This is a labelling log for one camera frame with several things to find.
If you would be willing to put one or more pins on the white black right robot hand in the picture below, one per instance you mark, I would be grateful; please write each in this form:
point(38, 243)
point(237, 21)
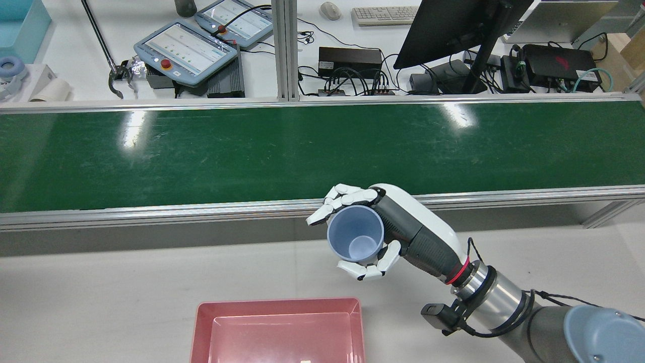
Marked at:
point(423, 232)

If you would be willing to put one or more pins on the light blue plastic cup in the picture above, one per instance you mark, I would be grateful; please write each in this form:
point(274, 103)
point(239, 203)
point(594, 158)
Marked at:
point(347, 227)

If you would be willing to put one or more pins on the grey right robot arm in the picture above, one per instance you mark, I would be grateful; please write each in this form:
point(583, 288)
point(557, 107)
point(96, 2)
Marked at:
point(504, 302)

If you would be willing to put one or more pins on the small black adapter box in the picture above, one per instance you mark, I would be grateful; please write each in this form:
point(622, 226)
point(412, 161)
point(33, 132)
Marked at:
point(514, 75)

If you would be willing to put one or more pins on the pink plastic box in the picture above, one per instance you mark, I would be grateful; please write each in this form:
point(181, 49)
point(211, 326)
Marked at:
point(277, 343)

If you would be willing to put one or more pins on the black power supply box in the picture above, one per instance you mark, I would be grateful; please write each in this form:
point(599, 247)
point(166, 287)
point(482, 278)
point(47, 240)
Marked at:
point(347, 60)

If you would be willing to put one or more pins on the black router box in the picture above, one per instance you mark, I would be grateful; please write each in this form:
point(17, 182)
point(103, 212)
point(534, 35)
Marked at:
point(559, 63)

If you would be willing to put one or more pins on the black ribbed electronics box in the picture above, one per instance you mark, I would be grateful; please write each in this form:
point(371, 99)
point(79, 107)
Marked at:
point(227, 80)

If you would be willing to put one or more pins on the brown cardboard box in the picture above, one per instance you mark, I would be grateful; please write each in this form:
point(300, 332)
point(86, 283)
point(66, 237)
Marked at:
point(630, 55)

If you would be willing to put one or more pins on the dark drinking cup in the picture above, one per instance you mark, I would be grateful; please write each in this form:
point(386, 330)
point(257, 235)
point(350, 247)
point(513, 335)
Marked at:
point(185, 7)

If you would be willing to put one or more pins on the dark grey desktop device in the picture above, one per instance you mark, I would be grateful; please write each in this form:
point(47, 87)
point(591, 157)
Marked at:
point(433, 80)

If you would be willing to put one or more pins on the black port hub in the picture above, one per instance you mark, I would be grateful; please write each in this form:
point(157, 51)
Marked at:
point(352, 92)

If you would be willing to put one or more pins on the green conveyor belt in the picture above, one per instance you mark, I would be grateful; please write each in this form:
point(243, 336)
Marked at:
point(252, 151)

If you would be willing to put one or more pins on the black computer monitor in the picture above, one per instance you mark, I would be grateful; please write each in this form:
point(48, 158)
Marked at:
point(443, 25)

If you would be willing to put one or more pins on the white computer keyboard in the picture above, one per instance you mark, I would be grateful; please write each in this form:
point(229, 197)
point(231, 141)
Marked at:
point(383, 15)

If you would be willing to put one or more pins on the grey computer mouse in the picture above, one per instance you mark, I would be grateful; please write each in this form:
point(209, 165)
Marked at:
point(330, 10)

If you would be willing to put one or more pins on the silver metal case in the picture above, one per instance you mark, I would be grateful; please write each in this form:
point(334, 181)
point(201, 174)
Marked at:
point(554, 20)

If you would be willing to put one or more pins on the small grey teach pendant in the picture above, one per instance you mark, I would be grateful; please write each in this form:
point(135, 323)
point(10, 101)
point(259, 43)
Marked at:
point(237, 20)

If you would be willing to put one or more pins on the large grey teach pendant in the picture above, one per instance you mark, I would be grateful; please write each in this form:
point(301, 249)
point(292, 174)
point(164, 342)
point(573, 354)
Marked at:
point(186, 50)

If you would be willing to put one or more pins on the black reach grabber tool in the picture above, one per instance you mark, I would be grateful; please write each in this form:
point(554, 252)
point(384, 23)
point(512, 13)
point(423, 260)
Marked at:
point(118, 75)

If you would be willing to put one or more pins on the white paper roll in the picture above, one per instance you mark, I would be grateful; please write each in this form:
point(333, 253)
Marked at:
point(50, 91)

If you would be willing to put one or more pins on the light blue storage bin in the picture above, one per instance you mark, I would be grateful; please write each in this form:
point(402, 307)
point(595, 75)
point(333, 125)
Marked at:
point(20, 30)

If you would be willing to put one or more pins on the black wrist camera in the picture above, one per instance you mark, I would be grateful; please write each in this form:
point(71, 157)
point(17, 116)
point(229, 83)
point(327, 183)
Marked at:
point(441, 317)

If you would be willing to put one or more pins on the aluminium profile post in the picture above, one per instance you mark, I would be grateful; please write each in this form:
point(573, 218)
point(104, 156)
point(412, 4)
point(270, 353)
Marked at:
point(284, 50)

